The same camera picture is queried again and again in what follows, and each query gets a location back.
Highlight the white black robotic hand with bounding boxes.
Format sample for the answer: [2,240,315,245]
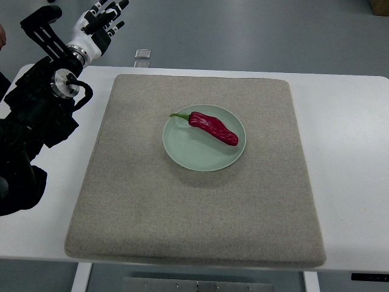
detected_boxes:
[67,1,129,67]

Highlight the person hand at edge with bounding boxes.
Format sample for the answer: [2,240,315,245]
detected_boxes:
[0,25,7,50]

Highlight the red chili pepper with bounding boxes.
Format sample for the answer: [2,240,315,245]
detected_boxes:
[169,111,239,146]

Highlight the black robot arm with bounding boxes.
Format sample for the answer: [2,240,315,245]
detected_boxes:
[1,5,92,216]

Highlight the pale green plate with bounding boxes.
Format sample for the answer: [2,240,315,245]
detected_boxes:
[162,104,246,172]

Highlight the clear plastic floor piece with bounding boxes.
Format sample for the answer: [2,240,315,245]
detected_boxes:
[134,49,151,60]

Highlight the beige felt mat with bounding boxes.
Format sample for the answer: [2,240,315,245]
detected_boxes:
[64,74,326,268]

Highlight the white left table leg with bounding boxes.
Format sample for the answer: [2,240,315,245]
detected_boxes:
[71,263,92,292]

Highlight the white table leg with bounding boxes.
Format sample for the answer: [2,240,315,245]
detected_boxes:
[303,271,320,292]
[71,263,92,292]

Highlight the cardboard box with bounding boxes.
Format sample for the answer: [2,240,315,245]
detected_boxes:
[368,0,389,16]

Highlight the white right table leg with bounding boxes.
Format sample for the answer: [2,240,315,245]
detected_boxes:
[303,271,320,292]

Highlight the black table control panel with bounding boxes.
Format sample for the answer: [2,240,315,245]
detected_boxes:
[351,273,389,282]

